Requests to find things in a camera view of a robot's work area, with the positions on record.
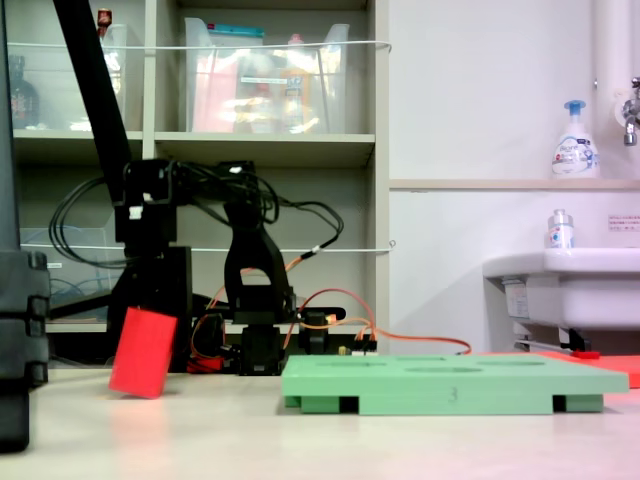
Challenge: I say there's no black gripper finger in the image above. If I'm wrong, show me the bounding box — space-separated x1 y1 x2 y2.
105 251 139 362
137 252 172 318

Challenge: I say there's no red square block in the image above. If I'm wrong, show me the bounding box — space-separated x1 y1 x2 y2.
108 306 180 401

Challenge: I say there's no clear file holder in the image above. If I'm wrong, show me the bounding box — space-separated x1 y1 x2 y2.
19 209 140 307

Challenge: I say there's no beige shelf unit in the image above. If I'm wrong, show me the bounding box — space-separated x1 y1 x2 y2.
0 0 392 351

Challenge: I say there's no large clear storage bin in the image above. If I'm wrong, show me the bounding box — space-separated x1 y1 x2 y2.
183 16 352 136

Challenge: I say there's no small clear storage bin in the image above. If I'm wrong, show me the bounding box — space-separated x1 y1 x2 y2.
6 22 132 133

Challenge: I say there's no dark glass bottle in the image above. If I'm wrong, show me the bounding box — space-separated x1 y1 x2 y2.
7 54 42 131

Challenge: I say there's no bottle with orange label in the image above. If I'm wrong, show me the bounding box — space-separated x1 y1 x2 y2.
279 33 315 134

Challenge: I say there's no bottle with brown cap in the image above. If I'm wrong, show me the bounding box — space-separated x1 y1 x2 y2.
96 7 125 96

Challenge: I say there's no green shape sorting board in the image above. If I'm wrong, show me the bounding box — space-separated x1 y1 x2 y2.
280 353 630 417

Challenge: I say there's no small clear sanitizer bottle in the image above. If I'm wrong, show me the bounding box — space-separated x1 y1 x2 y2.
545 208 577 250

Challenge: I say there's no white sink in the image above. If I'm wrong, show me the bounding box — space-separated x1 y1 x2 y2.
481 246 640 352

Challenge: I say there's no white pump soap bottle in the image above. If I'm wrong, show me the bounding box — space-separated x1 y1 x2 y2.
549 99 602 180

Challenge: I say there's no metal faucet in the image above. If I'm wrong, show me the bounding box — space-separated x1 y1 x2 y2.
618 76 640 148

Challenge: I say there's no red wire bundle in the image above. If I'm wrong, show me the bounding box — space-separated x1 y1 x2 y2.
186 313 227 374

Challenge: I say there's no circuit board with wires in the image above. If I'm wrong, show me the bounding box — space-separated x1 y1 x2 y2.
337 331 380 358

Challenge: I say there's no orange wire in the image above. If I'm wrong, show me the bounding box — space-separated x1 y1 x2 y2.
204 249 474 357

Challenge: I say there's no wall sticker with red text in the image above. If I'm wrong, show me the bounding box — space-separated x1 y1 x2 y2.
607 214 640 233

